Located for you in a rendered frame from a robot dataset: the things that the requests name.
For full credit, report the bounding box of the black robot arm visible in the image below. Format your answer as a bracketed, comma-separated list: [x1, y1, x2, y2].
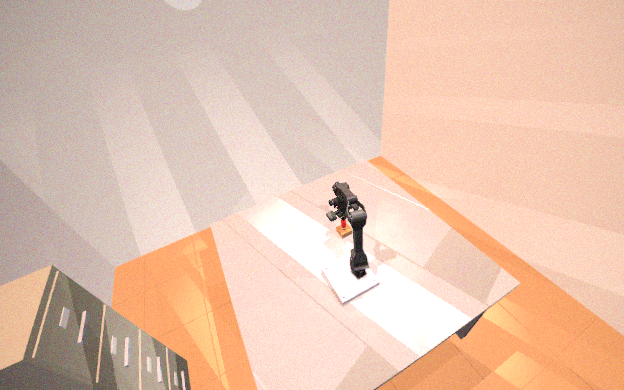
[328, 181, 370, 280]

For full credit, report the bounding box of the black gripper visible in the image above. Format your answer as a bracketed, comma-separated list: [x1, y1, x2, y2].
[326, 201, 359, 222]

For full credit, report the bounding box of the orange square block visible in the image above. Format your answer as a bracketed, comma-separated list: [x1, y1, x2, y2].
[336, 223, 352, 239]

